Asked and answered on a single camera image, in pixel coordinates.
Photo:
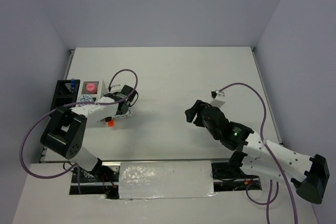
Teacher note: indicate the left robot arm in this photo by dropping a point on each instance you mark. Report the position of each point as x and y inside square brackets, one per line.
[65, 131]

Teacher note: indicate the blue patterned round tin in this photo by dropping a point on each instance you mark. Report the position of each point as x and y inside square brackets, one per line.
[85, 98]

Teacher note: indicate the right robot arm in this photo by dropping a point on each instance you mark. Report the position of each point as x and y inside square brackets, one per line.
[252, 155]

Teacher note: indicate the white slatted container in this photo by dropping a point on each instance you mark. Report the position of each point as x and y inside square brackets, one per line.
[92, 95]

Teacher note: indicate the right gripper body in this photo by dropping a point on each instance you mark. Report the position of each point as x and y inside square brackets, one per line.
[216, 134]

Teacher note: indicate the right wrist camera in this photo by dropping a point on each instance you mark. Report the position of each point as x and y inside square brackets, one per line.
[218, 99]

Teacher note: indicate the orange highlighter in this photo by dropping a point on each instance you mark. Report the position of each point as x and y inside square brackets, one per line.
[111, 123]

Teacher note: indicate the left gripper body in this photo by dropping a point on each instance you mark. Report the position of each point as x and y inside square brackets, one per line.
[126, 110]

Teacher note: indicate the black slatted container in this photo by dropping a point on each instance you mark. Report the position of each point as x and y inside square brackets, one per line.
[63, 94]

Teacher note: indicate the pink capped glitter jar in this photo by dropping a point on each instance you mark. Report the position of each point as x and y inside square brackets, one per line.
[91, 88]

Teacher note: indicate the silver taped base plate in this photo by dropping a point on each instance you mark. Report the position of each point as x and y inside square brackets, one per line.
[165, 180]

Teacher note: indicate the blue item in black container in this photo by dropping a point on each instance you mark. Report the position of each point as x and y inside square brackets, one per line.
[72, 85]

